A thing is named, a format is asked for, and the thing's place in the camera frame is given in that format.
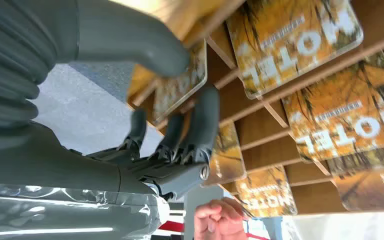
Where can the red bar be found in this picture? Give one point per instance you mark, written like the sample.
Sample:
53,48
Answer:
171,227

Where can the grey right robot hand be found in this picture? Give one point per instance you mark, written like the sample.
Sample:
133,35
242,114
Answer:
62,165

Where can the wooden card rack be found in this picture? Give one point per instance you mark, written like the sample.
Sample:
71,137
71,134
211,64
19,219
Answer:
265,129

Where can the clear glossy plastic wrap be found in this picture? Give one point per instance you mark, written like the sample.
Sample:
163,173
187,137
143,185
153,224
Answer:
62,215

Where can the ribbed grey right arm sleeve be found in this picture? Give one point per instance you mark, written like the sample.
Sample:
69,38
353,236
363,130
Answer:
10,49

